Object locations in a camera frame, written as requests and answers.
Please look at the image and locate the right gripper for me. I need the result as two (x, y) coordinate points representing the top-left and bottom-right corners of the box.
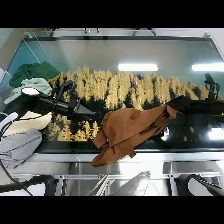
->
(167, 95), (193, 115)

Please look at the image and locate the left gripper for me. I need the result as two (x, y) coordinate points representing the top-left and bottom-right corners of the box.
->
(67, 97), (83, 119)

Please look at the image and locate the brown shirt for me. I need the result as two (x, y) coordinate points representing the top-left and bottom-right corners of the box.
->
(91, 104), (178, 168)

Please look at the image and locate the pale green garment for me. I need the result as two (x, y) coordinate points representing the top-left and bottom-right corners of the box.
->
(3, 77), (54, 105)

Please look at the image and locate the cream garment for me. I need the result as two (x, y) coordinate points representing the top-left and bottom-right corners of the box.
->
(1, 111), (54, 138)

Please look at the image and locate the dark green garment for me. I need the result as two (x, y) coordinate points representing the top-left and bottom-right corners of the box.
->
(8, 61), (62, 89)

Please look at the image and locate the grey garment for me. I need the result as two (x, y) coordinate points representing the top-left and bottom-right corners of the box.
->
(0, 129), (44, 170)

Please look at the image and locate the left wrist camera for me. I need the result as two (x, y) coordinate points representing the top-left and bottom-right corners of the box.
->
(53, 79), (79, 101)

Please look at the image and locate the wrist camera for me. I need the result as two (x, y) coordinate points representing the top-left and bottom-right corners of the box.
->
(53, 79), (79, 101)
(203, 72), (221, 102)

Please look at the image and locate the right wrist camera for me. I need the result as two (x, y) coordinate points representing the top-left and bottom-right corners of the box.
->
(203, 72), (221, 102)

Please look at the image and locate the silver frame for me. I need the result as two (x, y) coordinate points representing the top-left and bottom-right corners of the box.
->
(0, 27), (224, 197)

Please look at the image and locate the black cable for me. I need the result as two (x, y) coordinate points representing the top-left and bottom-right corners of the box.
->
(0, 156), (35, 197)

